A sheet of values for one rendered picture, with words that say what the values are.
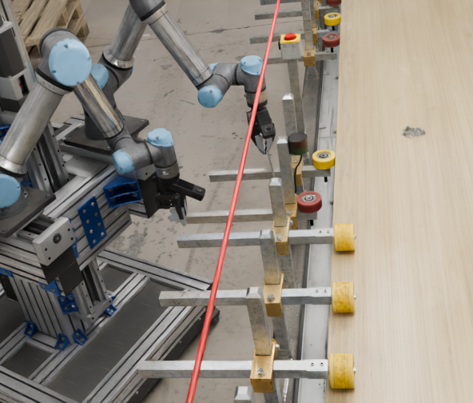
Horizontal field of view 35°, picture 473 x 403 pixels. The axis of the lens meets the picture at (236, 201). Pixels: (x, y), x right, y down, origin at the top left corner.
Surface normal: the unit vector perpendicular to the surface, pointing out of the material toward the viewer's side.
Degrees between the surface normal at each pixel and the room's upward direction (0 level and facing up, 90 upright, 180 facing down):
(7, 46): 90
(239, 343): 0
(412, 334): 0
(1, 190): 95
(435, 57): 0
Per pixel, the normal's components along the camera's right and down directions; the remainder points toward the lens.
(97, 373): -0.14, -0.81
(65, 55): 0.49, 0.36
